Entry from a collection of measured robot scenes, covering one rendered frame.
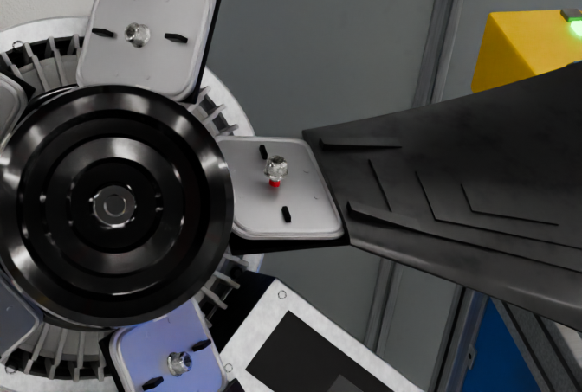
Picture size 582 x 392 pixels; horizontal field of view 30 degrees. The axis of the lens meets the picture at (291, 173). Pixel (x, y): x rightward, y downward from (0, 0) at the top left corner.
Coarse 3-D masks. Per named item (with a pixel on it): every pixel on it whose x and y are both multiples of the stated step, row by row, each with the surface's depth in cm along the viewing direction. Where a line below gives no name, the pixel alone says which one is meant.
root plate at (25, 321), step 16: (0, 272) 56; (0, 288) 57; (0, 304) 58; (16, 304) 58; (32, 304) 59; (0, 320) 58; (16, 320) 59; (32, 320) 60; (0, 336) 59; (16, 336) 60; (0, 352) 60
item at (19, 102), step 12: (0, 84) 54; (12, 84) 54; (0, 96) 55; (12, 96) 55; (24, 96) 55; (0, 108) 56; (12, 108) 55; (24, 108) 55; (0, 120) 56; (12, 120) 56; (0, 132) 57; (0, 144) 57
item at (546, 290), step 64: (576, 64) 73; (320, 128) 66; (384, 128) 66; (448, 128) 67; (512, 128) 68; (576, 128) 70; (384, 192) 61; (448, 192) 63; (512, 192) 64; (576, 192) 66; (384, 256) 58; (448, 256) 59; (512, 256) 61; (576, 256) 62; (576, 320) 60
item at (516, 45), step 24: (504, 24) 102; (528, 24) 102; (552, 24) 103; (480, 48) 106; (504, 48) 101; (528, 48) 99; (552, 48) 99; (576, 48) 100; (480, 72) 106; (504, 72) 101; (528, 72) 97
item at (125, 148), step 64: (64, 128) 52; (128, 128) 53; (192, 128) 53; (0, 192) 51; (64, 192) 52; (192, 192) 54; (0, 256) 51; (64, 256) 52; (128, 256) 53; (192, 256) 53; (64, 320) 62; (128, 320) 52
